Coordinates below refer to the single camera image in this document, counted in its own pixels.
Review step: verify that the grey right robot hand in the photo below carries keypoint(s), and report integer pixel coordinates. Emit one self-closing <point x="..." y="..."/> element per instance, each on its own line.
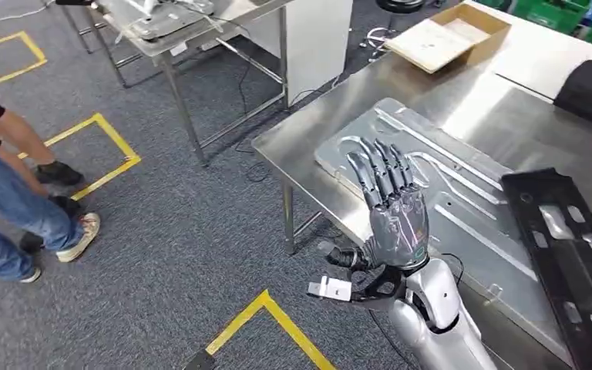
<point x="398" y="230"/>

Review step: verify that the stamped sheet metal panel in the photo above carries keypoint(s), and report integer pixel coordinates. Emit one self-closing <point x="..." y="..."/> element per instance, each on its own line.
<point x="459" y="204"/>

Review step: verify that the black plastic plate frame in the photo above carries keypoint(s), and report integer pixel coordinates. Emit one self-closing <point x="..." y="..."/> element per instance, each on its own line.
<point x="546" y="245"/>

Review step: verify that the open cardboard box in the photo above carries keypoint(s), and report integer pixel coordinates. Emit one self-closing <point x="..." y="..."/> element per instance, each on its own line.
<point x="429" y="43"/>

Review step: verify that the person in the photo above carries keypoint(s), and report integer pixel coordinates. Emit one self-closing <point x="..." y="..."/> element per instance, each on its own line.
<point x="5" y="194"/>

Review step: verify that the green plastic crate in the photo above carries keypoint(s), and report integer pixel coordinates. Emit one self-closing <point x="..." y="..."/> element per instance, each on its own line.
<point x="556" y="15"/>

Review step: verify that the steel workbench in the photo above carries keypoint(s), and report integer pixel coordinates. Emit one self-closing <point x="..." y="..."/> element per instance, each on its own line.
<point x="326" y="122"/>

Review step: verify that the steel table with white panel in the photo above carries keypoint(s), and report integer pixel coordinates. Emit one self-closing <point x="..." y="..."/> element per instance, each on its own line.
<point x="306" y="46"/>

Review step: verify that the black stool with chrome base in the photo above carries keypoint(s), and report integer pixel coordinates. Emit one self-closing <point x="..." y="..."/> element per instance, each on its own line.
<point x="393" y="10"/>

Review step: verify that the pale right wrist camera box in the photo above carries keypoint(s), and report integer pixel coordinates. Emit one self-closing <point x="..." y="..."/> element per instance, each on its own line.
<point x="334" y="288"/>

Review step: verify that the grey device on table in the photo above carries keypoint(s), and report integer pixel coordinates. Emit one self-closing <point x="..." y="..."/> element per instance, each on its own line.
<point x="163" y="18"/>

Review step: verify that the person's black-gloved hand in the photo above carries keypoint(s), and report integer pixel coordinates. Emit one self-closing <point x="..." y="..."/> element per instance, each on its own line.
<point x="58" y="173"/>

